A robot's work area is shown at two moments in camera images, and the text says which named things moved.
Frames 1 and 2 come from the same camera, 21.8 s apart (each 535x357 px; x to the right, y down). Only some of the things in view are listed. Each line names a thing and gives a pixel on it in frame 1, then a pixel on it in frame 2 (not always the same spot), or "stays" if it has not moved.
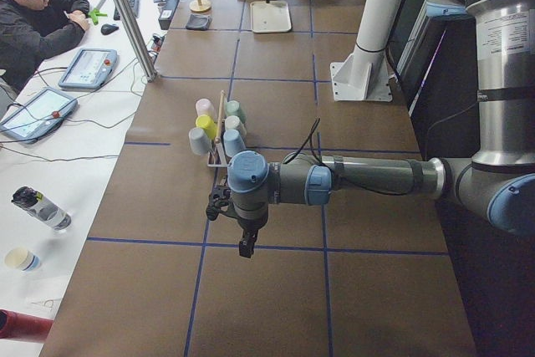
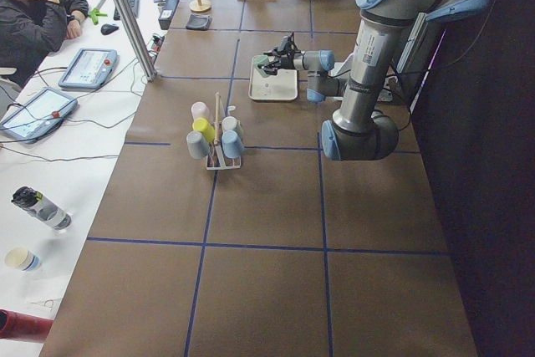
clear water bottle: [41, 207] stays
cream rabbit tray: [272, 17] -> [282, 86]
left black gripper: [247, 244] -> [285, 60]
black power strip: [168, 10] stays
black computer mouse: [109, 28] stays
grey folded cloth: [197, 22] stays
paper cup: [22, 259] stays
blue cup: [233, 142] stays
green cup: [233, 108] -> [261, 60]
